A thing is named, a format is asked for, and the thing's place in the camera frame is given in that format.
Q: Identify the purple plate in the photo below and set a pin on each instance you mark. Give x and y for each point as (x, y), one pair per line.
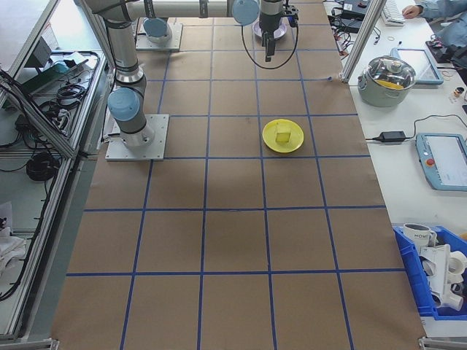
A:
(257, 30)

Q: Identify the white pipe fitting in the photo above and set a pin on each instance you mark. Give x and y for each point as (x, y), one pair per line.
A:
(459, 264)

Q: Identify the metal bar frame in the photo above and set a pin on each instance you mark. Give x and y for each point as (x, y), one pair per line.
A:
(22, 91)

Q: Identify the white plastic bracket part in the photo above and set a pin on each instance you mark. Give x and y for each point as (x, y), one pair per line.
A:
(438, 270)

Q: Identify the grey cooking pot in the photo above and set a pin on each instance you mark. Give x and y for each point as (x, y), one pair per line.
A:
(383, 95)

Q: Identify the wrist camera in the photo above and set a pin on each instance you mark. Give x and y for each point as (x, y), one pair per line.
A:
(290, 14)

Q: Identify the yellow block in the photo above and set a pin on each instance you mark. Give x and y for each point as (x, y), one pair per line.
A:
(282, 135)

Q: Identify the light blue teach pendant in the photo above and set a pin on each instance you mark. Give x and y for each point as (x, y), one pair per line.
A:
(443, 160)
(416, 65)

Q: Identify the white power strip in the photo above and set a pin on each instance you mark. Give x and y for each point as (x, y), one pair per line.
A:
(62, 118)

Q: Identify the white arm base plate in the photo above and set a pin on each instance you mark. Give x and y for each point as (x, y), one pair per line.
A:
(175, 42)
(157, 146)

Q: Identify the green board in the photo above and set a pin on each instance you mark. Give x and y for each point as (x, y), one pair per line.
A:
(47, 74)

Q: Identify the person in blue shirt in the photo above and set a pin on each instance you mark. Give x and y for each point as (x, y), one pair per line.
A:
(456, 36)

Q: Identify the forearm in blue sleeve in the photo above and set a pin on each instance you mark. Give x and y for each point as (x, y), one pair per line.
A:
(439, 8)

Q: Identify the glass pot lid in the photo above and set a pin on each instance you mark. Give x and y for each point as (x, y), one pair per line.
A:
(379, 69)

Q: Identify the blue plastic bin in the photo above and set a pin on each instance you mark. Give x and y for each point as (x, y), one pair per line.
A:
(408, 262)

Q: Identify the aluminium post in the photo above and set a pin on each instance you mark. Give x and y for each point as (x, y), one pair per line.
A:
(359, 40)

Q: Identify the black power brick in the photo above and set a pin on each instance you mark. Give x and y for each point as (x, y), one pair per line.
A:
(350, 25)

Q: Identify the bare person hand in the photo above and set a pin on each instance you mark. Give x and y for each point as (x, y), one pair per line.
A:
(410, 12)

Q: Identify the black power adapter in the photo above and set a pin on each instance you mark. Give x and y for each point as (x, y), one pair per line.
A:
(392, 136)

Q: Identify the black electronics device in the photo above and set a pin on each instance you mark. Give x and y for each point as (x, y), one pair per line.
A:
(439, 51)

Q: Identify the white keyboard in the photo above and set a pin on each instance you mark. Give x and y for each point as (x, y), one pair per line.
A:
(394, 12)

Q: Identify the aluminium corner bracket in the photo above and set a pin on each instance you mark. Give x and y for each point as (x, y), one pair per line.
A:
(443, 343)

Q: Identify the grey box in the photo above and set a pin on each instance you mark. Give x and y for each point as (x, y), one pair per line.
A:
(40, 51)

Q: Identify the white cloth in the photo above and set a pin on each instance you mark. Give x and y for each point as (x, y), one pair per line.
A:
(11, 248)

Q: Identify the power strip with red plugs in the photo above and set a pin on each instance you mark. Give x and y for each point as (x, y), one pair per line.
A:
(343, 42)

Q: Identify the yellow plate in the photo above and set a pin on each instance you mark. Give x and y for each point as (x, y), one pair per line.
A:
(297, 138)

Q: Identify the white mug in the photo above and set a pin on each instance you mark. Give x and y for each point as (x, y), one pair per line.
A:
(416, 237)

